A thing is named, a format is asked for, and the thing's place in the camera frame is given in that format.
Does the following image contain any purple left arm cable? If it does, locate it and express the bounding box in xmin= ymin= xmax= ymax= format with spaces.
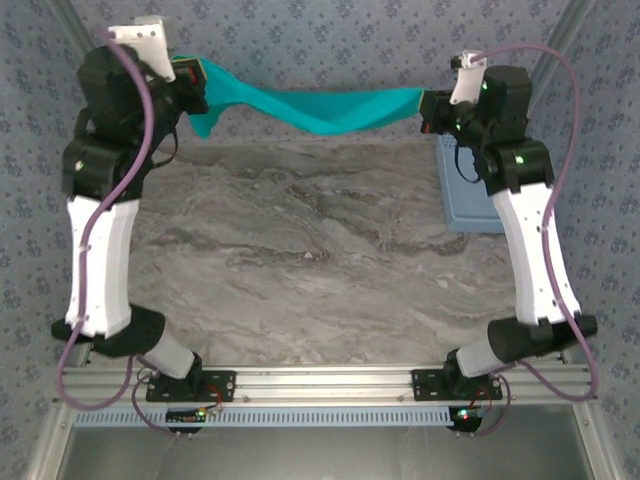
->
xmin=55 ymin=27 xmax=181 ymax=439

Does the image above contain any red right base wire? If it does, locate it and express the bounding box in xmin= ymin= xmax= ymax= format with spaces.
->
xmin=471 ymin=385 xmax=502 ymax=412

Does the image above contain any aluminium frame post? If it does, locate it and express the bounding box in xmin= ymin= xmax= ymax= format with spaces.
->
xmin=532 ymin=0 xmax=596 ymax=89
xmin=49 ymin=0 xmax=109 ymax=51

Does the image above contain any grey metal shelf panel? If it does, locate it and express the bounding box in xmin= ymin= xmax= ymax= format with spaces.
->
xmin=57 ymin=427 xmax=596 ymax=480

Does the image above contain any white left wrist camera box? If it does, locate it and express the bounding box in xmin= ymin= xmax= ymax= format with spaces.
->
xmin=107 ymin=16 xmax=177 ymax=84

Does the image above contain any aluminium frame bar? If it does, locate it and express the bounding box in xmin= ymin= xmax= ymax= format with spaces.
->
xmin=24 ymin=404 xmax=76 ymax=480
xmin=572 ymin=403 xmax=619 ymax=480

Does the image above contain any light blue slotted cable duct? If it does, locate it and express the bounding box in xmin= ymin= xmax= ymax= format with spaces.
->
xmin=73 ymin=405 xmax=454 ymax=429

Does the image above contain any teal t-shirt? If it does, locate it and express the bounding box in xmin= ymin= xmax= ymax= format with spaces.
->
xmin=172 ymin=54 xmax=431 ymax=141

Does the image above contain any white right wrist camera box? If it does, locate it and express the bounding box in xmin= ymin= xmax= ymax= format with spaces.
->
xmin=448 ymin=49 xmax=489 ymax=106

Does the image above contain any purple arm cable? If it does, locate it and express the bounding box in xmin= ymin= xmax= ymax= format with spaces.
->
xmin=457 ymin=43 xmax=599 ymax=439
xmin=55 ymin=27 xmax=181 ymax=439

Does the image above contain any red left base wire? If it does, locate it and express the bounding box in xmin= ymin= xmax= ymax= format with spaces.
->
xmin=202 ymin=383 xmax=225 ymax=415

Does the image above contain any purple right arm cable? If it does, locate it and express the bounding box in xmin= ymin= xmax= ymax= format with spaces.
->
xmin=457 ymin=43 xmax=599 ymax=439

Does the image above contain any light blue perforated plastic basket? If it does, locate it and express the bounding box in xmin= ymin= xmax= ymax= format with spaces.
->
xmin=434 ymin=134 xmax=506 ymax=234

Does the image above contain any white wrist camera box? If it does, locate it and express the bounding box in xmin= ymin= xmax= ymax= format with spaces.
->
xmin=448 ymin=49 xmax=489 ymax=106
xmin=107 ymin=16 xmax=177 ymax=84

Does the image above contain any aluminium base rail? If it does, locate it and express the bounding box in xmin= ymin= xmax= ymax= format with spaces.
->
xmin=52 ymin=364 xmax=599 ymax=407

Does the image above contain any red base wire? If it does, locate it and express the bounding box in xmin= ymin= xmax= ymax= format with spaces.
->
xmin=202 ymin=383 xmax=225 ymax=415
xmin=471 ymin=385 xmax=502 ymax=412

